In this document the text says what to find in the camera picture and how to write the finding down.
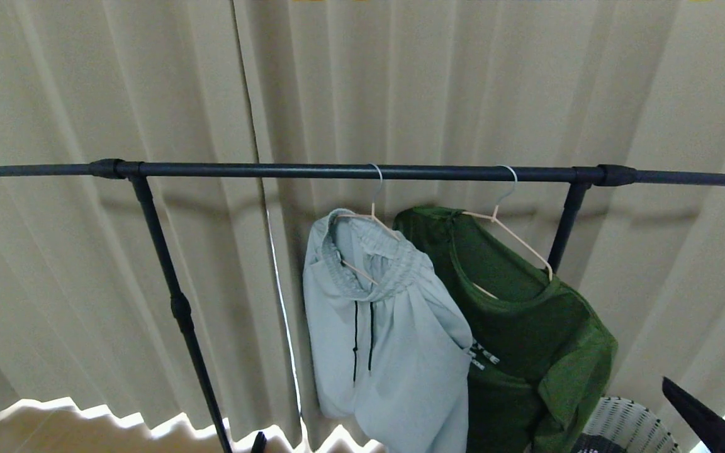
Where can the pale grey shorts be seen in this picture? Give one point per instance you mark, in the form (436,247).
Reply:
(400,365)

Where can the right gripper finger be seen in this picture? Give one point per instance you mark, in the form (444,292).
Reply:
(702,421)

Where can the beige curtain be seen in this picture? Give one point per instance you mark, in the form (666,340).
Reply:
(117,75)

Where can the pink clothes hanger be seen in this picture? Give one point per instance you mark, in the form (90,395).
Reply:
(372,217)
(520,242)

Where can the black clothes rack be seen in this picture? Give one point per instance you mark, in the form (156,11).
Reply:
(337,171)

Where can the white laundry basket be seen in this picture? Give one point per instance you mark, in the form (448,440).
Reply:
(627,421)

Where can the green garment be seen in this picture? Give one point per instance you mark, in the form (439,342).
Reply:
(526,327)

